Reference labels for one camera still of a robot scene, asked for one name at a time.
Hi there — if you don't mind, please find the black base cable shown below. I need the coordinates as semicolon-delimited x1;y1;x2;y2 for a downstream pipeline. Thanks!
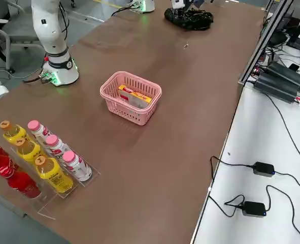
22;73;49;83
111;4;140;16

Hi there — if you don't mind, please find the black power adapter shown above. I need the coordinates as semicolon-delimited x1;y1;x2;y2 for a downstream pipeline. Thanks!
253;162;276;177
242;201;266;218

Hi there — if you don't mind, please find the black plastic bag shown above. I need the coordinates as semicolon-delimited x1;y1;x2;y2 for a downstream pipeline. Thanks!
164;7;214;32

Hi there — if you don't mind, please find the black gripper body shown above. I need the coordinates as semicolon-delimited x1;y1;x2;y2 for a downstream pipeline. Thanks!
174;7;191;18

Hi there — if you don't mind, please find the black finned power supply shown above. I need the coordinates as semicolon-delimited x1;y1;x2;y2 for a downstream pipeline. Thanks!
253;72;300;104
266;60;300;87

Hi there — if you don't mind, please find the aluminium frame post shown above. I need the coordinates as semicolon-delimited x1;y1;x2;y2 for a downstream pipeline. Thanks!
238;0;292;86

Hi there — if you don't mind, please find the pink plastic basket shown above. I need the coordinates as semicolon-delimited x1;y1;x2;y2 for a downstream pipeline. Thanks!
99;71;162;127

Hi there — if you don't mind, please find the yellow wafer box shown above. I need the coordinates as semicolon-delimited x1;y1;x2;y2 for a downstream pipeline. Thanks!
118;84;153;109

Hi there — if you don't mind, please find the black adapter cable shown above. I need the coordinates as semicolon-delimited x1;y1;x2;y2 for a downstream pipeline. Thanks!
210;156;254;184
224;194;245;217

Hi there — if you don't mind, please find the pink-capped white bottle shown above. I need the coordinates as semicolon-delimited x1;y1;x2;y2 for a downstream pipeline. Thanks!
62;150;92;182
45;134;71;158
27;120;51;143

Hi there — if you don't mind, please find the orange-capped yellow bottle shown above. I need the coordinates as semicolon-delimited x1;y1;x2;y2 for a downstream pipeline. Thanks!
0;120;27;143
35;155;75;192
14;137;43;161

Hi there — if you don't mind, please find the grey office chair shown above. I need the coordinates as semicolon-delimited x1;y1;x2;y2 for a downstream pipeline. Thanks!
0;0;43;73

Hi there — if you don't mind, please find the clear acrylic bottle shelf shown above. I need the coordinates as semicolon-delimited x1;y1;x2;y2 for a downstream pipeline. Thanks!
0;132;102;221

